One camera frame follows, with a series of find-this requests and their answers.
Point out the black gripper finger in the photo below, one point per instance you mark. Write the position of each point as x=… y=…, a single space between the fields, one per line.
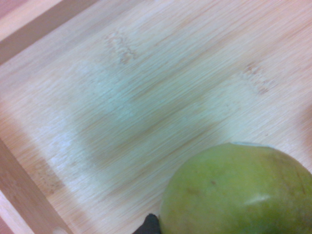
x=150 y=225

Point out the green apple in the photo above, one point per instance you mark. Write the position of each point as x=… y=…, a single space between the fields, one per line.
x=231 y=195

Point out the light wooden tray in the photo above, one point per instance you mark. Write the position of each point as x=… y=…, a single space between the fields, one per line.
x=122 y=97

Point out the reddish wooden coffee table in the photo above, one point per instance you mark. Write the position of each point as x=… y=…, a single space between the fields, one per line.
x=14 y=5

